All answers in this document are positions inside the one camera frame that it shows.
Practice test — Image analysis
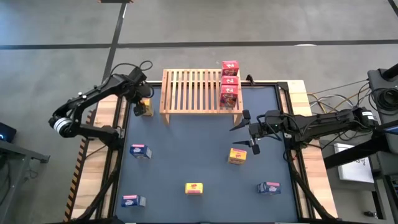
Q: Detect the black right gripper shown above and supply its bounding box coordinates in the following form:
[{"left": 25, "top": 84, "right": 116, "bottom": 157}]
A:
[{"left": 229, "top": 109, "right": 284, "bottom": 156}]

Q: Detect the yellow Corn Pops cereal box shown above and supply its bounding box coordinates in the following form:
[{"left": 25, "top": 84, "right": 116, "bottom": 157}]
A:
[
  {"left": 142, "top": 98, "right": 155, "bottom": 118},
  {"left": 185, "top": 182, "right": 204, "bottom": 195},
  {"left": 228, "top": 147, "right": 248, "bottom": 166}
]

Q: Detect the red Froot Loops cereal box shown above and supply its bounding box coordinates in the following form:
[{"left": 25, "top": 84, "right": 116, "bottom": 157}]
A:
[
  {"left": 221, "top": 75, "right": 240, "bottom": 86},
  {"left": 221, "top": 60, "right": 240, "bottom": 77},
  {"left": 219, "top": 84, "right": 239, "bottom": 109}
]

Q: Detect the blue Frosted Flakes cereal box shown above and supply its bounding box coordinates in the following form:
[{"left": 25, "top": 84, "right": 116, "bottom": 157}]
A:
[
  {"left": 121, "top": 194, "right": 147, "bottom": 208},
  {"left": 129, "top": 143, "right": 153, "bottom": 160},
  {"left": 256, "top": 181, "right": 282, "bottom": 195}
]

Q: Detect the wooden slatted shelf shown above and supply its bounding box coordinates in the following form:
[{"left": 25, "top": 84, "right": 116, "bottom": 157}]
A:
[{"left": 159, "top": 68, "right": 244, "bottom": 127}]

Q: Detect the blue grey table mat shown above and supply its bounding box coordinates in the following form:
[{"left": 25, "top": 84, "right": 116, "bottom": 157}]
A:
[{"left": 112, "top": 85, "right": 300, "bottom": 223}]

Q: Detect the black stand beam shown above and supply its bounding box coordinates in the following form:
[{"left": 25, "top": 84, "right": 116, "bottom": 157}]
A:
[{"left": 323, "top": 119, "right": 398, "bottom": 170}]

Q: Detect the yellow black hazard strip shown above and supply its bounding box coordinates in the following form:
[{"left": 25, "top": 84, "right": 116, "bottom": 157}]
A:
[{"left": 63, "top": 138, "right": 94, "bottom": 222}]

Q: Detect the white paper sheet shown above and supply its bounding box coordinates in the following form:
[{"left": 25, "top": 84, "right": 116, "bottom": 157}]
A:
[{"left": 333, "top": 142, "right": 375, "bottom": 184}]

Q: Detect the grey side table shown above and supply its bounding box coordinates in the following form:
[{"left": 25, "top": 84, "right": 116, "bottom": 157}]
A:
[{"left": 0, "top": 139, "right": 50, "bottom": 224}]

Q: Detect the black device with blue light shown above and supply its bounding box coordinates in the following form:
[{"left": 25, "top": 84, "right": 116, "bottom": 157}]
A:
[{"left": 0, "top": 121, "right": 17, "bottom": 144}]

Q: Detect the grey equipment cart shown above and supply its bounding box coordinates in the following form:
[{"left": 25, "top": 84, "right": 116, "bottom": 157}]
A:
[{"left": 366, "top": 63, "right": 398, "bottom": 125}]

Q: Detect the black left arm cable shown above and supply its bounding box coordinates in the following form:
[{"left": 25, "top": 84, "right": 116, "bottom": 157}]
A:
[{"left": 111, "top": 60, "right": 155, "bottom": 99}]

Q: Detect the tan floor cable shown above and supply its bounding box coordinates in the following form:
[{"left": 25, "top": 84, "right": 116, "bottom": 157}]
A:
[{"left": 306, "top": 79, "right": 371, "bottom": 110}]

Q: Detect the coiled black cable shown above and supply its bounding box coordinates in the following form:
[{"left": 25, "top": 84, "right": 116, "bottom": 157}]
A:
[{"left": 369, "top": 87, "right": 398, "bottom": 111}]

